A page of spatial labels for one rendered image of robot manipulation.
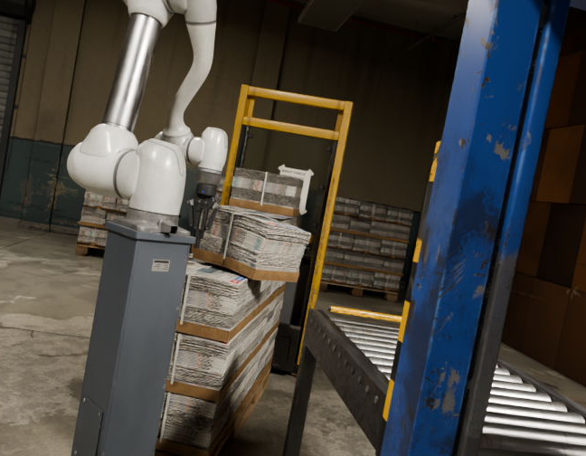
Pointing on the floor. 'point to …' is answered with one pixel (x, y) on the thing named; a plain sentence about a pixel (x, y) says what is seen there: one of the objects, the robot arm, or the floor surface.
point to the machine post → (474, 226)
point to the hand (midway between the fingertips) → (197, 238)
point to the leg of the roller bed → (299, 403)
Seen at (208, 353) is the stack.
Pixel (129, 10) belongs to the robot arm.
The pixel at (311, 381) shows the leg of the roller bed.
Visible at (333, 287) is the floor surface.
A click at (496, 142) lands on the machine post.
